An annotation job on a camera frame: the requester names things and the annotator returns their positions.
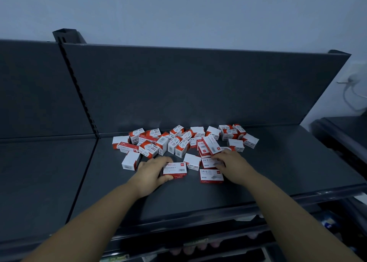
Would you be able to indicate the green shelf label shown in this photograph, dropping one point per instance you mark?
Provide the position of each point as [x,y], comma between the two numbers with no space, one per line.
[114,258]

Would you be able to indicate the person's right forearm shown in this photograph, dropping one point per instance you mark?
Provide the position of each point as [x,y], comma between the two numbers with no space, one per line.
[286,221]

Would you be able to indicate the white wall socket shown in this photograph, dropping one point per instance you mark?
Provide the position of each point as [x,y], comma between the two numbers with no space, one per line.
[354,71]

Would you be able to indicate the person's left hand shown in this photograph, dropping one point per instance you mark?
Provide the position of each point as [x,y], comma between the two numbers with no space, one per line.
[146,177]

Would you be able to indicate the person's left forearm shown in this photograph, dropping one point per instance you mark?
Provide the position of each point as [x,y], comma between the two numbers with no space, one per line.
[91,227]

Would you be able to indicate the pile of red white boxes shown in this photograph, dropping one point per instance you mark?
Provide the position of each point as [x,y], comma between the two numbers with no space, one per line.
[177,144]

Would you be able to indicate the dark grey side shelf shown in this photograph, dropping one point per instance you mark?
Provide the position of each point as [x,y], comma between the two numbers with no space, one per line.
[341,135]

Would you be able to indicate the blue packet on lower shelf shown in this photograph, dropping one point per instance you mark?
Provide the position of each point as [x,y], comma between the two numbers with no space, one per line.
[329,224]

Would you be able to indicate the person's left thumb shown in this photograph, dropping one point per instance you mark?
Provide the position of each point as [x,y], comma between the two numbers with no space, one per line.
[166,179]

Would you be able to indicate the slotted black shelf upright post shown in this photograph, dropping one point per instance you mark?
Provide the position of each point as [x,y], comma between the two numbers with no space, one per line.
[75,82]

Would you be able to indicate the person's right hand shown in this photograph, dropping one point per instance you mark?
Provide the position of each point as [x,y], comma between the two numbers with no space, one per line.
[238,168]

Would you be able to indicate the pink goods on lower shelf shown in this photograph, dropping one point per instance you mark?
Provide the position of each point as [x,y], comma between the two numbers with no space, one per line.
[195,248]

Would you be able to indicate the person's right fingers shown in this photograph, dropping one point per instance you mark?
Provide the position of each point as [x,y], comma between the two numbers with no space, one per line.
[222,156]

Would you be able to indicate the dark grey metal shelf unit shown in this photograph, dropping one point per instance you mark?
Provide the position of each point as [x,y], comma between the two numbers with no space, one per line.
[37,155]
[186,92]

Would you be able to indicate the red white staple box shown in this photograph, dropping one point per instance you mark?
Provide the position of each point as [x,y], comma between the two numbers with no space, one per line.
[208,163]
[175,169]

